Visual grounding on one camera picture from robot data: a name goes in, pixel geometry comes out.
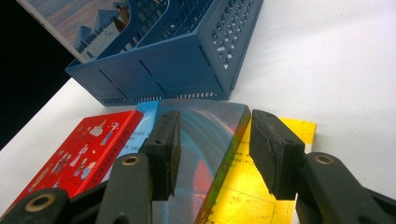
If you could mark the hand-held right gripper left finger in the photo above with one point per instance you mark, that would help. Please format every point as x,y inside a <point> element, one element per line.
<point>163,161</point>

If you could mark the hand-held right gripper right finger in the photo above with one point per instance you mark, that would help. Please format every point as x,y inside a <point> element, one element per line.
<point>277,161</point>

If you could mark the yellow book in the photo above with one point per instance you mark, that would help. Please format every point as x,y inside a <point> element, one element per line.
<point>249,193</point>

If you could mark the thick blue novel book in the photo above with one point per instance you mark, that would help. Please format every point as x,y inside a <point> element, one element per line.
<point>205,130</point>

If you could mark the red hardcover book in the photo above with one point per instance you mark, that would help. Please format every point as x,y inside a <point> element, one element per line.
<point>77,161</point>

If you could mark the blue plastic book rack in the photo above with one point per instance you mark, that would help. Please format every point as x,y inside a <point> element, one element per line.
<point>174,68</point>

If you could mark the white picture-cover book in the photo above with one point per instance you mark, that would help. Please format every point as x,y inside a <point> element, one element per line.
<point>77,25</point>

